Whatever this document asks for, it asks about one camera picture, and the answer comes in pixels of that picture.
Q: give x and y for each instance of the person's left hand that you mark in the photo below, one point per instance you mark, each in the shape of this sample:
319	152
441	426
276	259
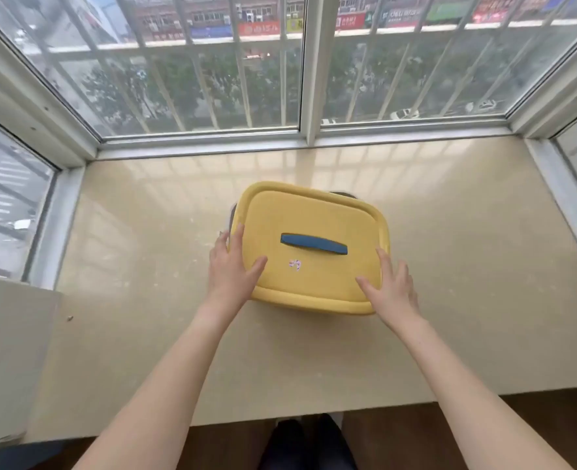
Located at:
227	281

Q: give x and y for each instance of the person's right hand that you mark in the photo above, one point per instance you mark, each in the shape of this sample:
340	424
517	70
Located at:
396	301

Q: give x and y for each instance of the person's left thumb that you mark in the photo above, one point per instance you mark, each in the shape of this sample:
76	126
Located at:
258	271

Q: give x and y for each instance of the person's right thumb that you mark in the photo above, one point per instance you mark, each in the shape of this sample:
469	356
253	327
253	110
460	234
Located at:
368	287

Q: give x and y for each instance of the person's right middle finger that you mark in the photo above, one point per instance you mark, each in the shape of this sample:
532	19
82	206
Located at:
402	274

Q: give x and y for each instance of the person's left middle finger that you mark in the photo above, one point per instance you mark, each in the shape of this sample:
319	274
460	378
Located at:
222	247

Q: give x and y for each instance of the person's left forearm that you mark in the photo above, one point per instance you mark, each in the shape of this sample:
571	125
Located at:
166	386

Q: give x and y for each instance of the person's right forearm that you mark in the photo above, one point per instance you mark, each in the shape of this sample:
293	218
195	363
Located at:
469	396

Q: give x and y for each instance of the white car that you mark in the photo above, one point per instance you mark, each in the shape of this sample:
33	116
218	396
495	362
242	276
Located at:
404	113

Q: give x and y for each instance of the metal window security bars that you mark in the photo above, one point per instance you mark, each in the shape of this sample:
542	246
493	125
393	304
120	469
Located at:
195	83

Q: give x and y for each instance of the person's dark trouser legs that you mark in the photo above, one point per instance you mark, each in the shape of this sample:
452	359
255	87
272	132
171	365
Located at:
308	445

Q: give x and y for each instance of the white window frame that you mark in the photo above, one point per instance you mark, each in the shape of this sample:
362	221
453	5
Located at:
315	68

